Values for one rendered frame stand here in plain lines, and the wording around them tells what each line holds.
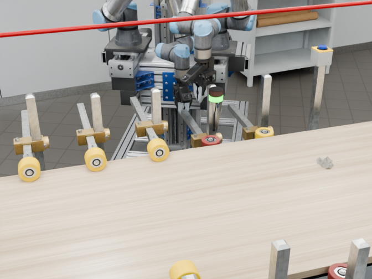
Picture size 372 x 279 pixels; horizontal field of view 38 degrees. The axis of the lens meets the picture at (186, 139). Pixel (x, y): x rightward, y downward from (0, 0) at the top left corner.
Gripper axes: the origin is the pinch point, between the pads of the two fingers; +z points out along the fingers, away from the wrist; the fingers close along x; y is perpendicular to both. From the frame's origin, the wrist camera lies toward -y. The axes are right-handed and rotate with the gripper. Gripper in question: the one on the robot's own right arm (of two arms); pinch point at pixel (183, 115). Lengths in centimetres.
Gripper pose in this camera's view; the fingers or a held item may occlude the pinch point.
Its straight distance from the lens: 267.9
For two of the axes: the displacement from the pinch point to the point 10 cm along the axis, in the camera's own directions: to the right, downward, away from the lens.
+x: -9.6, 1.4, -2.5
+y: -2.8, -4.6, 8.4
